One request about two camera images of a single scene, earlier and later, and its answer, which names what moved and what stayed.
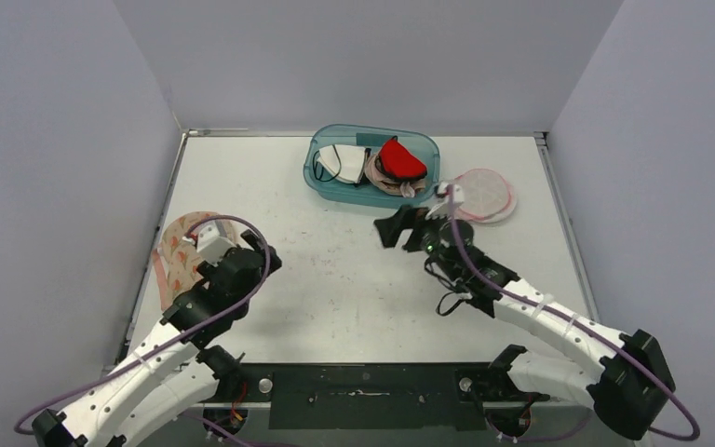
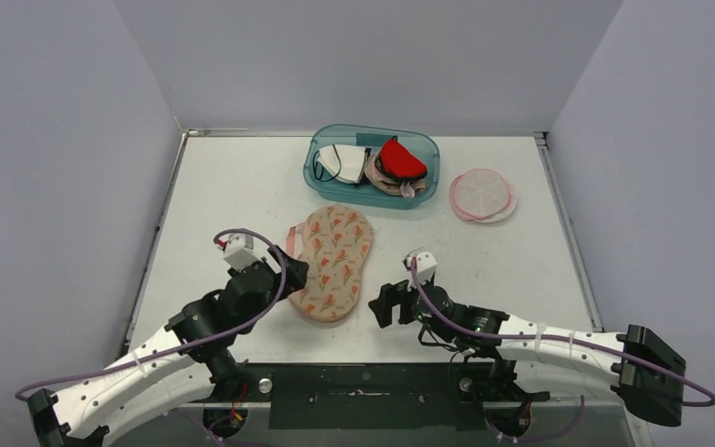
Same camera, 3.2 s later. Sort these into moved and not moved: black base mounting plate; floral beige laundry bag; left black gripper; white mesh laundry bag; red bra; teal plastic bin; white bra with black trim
Moved: left black gripper; floral beige laundry bag
Not moved: black base mounting plate; white bra with black trim; red bra; teal plastic bin; white mesh laundry bag
